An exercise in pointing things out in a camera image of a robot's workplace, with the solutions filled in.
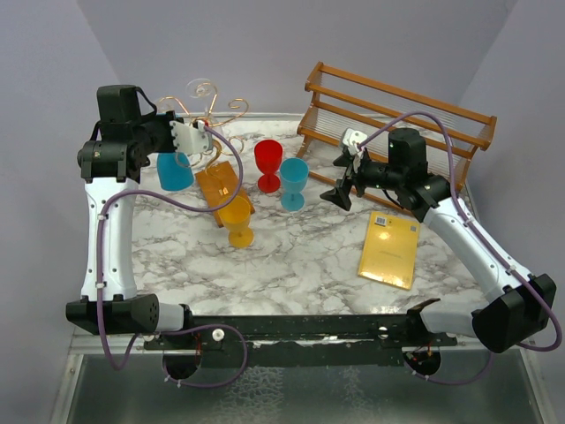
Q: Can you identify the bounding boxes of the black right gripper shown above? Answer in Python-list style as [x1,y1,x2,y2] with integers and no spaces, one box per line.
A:
[320,148,404,210]

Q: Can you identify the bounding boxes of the blue plastic goblet front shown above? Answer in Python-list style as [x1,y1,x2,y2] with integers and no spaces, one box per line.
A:
[156,153,194,192]

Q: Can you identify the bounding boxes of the blue plastic goblet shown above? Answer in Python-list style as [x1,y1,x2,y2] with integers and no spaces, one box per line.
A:
[156,153,194,192]
[279,157,309,211]

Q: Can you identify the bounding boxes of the ribbed clear wine glass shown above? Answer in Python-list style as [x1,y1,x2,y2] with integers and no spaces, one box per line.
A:
[185,78,218,117]

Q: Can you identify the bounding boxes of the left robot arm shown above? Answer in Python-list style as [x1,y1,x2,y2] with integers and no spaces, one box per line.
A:
[65,85,195,349]

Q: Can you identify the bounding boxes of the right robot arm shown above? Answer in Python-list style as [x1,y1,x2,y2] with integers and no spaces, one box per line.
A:
[321,128,556,353]

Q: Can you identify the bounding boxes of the blue plastic goblet near rack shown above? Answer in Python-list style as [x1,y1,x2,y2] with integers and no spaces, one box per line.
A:
[279,157,309,211]

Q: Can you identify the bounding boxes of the wooden shelf rack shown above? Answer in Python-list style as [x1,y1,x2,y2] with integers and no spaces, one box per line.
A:
[298,62,497,210]

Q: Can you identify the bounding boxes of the yellow book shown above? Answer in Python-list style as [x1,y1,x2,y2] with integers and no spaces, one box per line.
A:
[358,211,420,291]

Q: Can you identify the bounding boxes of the red plastic goblet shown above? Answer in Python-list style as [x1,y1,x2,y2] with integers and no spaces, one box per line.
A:
[254,140,283,193]

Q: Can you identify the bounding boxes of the yellow plastic goblet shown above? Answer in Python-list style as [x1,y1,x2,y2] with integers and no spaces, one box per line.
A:
[218,195,254,248]

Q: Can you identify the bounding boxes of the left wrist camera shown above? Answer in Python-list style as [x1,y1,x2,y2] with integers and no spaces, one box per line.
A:
[169,120,222,170]

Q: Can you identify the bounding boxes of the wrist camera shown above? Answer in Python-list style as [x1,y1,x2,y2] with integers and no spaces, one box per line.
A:
[339,127,368,157]
[169,120,222,170]

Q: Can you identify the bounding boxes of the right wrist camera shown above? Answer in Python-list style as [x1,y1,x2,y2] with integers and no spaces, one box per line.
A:
[339,127,368,157]

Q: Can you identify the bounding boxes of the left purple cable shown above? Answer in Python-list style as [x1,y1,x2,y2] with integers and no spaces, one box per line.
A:
[96,125,248,389]

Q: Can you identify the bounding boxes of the purple cable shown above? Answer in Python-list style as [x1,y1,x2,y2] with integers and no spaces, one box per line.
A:
[96,125,248,389]
[359,111,561,384]

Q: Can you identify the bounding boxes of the gold wire glass rack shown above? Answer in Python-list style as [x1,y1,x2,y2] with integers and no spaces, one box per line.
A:
[157,95,249,167]

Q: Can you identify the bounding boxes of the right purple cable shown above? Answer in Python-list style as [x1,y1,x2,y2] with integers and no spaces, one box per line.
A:
[359,111,561,384]

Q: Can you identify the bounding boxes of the aluminium table frame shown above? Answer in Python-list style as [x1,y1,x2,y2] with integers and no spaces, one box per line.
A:
[48,260,557,424]

